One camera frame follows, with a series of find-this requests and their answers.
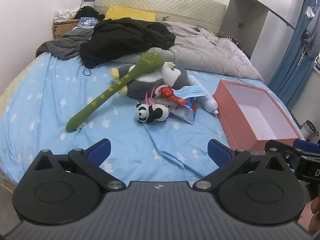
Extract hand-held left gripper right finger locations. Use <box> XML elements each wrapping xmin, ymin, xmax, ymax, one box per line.
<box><xmin>194</xmin><ymin>139</ymin><xmax>288</xmax><ymax>192</ymax></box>

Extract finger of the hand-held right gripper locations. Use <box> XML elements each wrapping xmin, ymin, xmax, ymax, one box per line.
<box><xmin>265</xmin><ymin>139</ymin><xmax>320</xmax><ymax>157</ymax></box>

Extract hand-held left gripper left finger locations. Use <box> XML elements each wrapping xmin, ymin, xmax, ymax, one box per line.
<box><xmin>32</xmin><ymin>139</ymin><xmax>126</xmax><ymax>192</ymax></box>

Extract orange cardboard box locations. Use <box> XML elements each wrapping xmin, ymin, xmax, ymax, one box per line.
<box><xmin>214</xmin><ymin>79</ymin><xmax>302</xmax><ymax>153</ymax></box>

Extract panda plush toy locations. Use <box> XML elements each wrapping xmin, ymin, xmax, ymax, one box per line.
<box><xmin>136</xmin><ymin>103</ymin><xmax>170</xmax><ymax>124</ymax></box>

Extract pink feather rope ring toy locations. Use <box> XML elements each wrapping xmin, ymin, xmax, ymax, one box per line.
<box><xmin>145</xmin><ymin>90</ymin><xmax>160</xmax><ymax>107</ymax></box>

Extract person's right hand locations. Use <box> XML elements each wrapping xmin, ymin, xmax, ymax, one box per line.
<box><xmin>308</xmin><ymin>196</ymin><xmax>320</xmax><ymax>233</ymax></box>

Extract white spray bottle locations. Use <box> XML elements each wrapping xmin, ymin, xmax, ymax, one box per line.
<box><xmin>189</xmin><ymin>76</ymin><xmax>219</xmax><ymax>116</ymax></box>

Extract long green plush stick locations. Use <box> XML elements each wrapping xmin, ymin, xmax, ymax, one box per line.
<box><xmin>66</xmin><ymin>50</ymin><xmax>166</xmax><ymax>132</ymax></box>

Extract plastic snack packet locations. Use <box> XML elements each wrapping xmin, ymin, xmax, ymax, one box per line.
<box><xmin>170</xmin><ymin>97</ymin><xmax>199</xmax><ymax>126</ymax></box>

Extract disposable face mask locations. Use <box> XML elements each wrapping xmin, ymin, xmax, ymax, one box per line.
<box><xmin>174</xmin><ymin>84</ymin><xmax>208</xmax><ymax>98</ymax></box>

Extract grey penguin plush toy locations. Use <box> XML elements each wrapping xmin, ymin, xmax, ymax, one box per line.
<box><xmin>110</xmin><ymin>62</ymin><xmax>190</xmax><ymax>101</ymax></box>

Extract red shiny foil ornament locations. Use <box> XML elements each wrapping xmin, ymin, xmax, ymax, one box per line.
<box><xmin>159</xmin><ymin>86</ymin><xmax>176</xmax><ymax>99</ymax></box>

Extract blue curtain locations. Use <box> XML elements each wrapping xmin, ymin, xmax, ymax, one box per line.
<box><xmin>267</xmin><ymin>0</ymin><xmax>320</xmax><ymax>110</ymax></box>

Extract light grey duvet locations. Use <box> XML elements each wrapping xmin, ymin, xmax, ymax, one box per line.
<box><xmin>110</xmin><ymin>21</ymin><xmax>264</xmax><ymax>82</ymax></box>

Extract hanging clothes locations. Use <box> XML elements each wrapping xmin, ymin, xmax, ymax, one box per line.
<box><xmin>303</xmin><ymin>5</ymin><xmax>320</xmax><ymax>62</ymax></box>

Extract dark grey blanket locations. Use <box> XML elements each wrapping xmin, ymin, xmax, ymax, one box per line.
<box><xmin>35</xmin><ymin>26</ymin><xmax>100</xmax><ymax>61</ymax></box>

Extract black clothing pile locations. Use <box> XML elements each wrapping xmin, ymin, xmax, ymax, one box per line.
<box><xmin>80</xmin><ymin>18</ymin><xmax>176</xmax><ymax>69</ymax></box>

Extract brown cardboard box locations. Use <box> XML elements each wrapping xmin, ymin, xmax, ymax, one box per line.
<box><xmin>52</xmin><ymin>19</ymin><xmax>83</xmax><ymax>39</ymax></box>

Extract blue printed bag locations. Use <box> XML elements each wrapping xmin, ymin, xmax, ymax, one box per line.
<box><xmin>78</xmin><ymin>17</ymin><xmax>97</xmax><ymax>28</ymax></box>

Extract grey cabinet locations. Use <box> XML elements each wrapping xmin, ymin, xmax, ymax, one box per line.
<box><xmin>221</xmin><ymin>0</ymin><xmax>297</xmax><ymax>58</ymax></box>

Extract black garment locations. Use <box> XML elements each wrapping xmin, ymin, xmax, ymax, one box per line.
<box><xmin>75</xmin><ymin>6</ymin><xmax>105</xmax><ymax>21</ymax></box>

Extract white crumpled clothes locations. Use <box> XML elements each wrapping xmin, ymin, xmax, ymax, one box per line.
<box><xmin>53</xmin><ymin>8</ymin><xmax>80</xmax><ymax>22</ymax></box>

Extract yellow pillow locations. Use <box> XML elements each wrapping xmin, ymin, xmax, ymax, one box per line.
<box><xmin>104</xmin><ymin>6</ymin><xmax>157</xmax><ymax>22</ymax></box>

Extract cream quilted headboard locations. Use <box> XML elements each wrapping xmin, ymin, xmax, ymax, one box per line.
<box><xmin>94</xmin><ymin>0</ymin><xmax>227</xmax><ymax>37</ymax></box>

